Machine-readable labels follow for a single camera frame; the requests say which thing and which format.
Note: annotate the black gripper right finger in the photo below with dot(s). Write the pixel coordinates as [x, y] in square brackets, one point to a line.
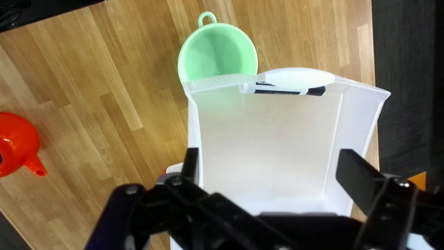
[365, 184]

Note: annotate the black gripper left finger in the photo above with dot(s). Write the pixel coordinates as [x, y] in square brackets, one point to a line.
[191, 164]

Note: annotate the green plastic pot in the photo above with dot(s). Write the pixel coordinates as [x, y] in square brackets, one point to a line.
[216, 48]

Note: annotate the white plastic drawer tray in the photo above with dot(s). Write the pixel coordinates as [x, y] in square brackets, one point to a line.
[278, 152]

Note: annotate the black white marker pen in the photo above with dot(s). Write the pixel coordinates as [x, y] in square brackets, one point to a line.
[263, 87]

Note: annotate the red toy teapot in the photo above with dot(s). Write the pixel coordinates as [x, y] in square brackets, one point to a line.
[19, 145]

